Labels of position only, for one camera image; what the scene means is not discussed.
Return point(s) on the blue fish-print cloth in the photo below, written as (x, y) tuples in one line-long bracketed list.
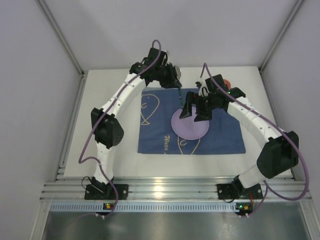
[(156, 135)]

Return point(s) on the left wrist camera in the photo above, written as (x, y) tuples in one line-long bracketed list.
[(153, 54)]

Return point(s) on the spoon with green handle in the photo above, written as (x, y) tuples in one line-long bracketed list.
[(178, 74)]

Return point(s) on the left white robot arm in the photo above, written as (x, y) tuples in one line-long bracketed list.
[(106, 128)]

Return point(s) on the perforated cable duct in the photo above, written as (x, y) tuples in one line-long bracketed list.
[(149, 207)]

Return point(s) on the purple plastic plate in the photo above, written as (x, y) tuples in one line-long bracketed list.
[(187, 128)]

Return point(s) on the aluminium frame rail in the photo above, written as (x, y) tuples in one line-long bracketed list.
[(166, 189)]

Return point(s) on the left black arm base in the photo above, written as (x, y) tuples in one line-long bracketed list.
[(95, 190)]

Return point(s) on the orange plastic cup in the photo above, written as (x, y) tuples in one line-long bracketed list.
[(227, 83)]

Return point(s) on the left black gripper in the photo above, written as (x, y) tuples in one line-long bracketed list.
[(171, 80)]

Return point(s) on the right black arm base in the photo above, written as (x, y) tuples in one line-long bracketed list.
[(235, 191)]

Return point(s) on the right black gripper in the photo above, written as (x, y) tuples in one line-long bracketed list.
[(199, 104)]

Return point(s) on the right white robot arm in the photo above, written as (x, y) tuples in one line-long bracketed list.
[(278, 148)]

